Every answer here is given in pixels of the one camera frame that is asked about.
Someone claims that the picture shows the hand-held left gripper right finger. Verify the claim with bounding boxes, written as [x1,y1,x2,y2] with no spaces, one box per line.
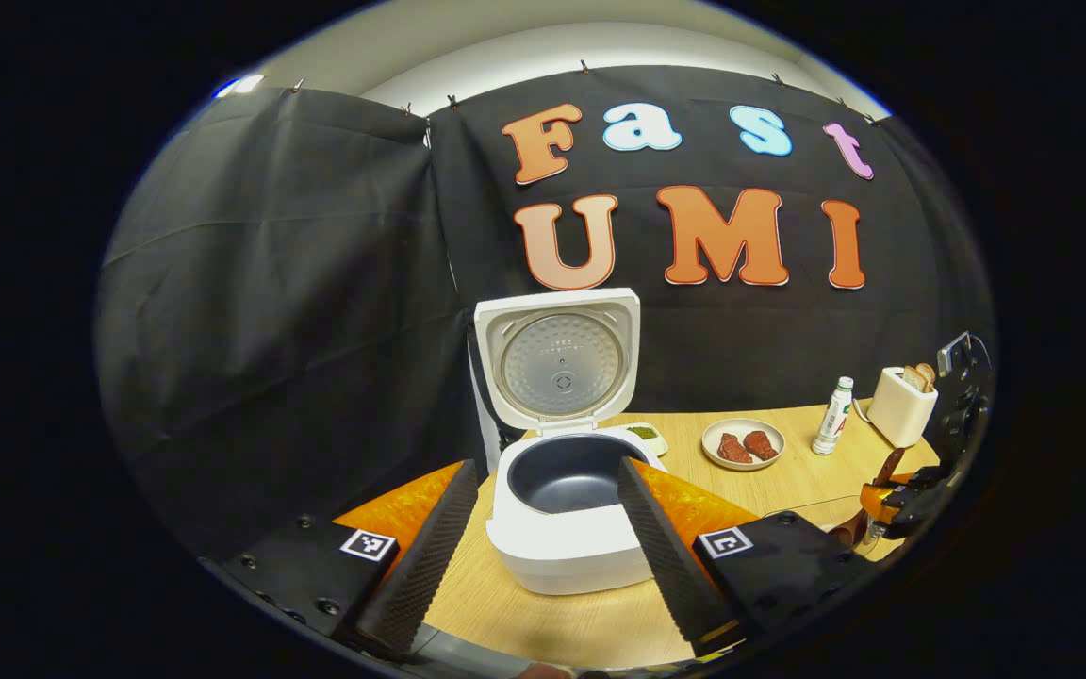
[617,456,893,659]

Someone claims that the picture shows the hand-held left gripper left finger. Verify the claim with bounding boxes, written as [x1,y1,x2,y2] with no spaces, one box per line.
[202,459,480,661]

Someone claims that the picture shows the white rice cooker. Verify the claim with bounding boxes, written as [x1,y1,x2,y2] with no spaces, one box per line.
[472,288,672,598]

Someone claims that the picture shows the white toaster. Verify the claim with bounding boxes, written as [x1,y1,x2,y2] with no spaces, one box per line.
[867,366,940,450]

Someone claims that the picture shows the white drink bottle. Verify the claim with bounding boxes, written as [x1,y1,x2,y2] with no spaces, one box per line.
[811,376,856,457]

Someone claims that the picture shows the white divided seasoning dish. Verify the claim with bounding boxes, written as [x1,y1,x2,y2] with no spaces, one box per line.
[622,422,670,457]

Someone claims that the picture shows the white round plate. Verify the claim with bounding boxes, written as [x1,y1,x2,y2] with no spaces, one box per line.
[701,418,787,472]

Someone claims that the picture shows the black backdrop cloth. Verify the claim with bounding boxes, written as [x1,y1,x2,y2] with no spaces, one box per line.
[95,64,989,567]

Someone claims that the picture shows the ceiling light panel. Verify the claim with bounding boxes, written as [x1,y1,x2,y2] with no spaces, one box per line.
[212,74,267,101]

